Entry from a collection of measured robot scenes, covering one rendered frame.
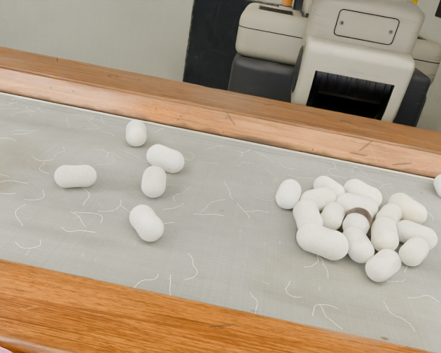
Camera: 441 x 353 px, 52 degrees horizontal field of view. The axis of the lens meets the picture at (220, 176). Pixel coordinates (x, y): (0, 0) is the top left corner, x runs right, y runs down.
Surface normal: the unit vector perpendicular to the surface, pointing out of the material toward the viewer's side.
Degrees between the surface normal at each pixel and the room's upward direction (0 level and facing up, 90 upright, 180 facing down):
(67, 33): 90
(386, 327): 0
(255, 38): 90
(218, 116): 45
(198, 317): 0
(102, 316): 0
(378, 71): 98
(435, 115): 90
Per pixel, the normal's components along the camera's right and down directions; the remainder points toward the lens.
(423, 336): 0.16, -0.89
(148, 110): 0.03, -0.33
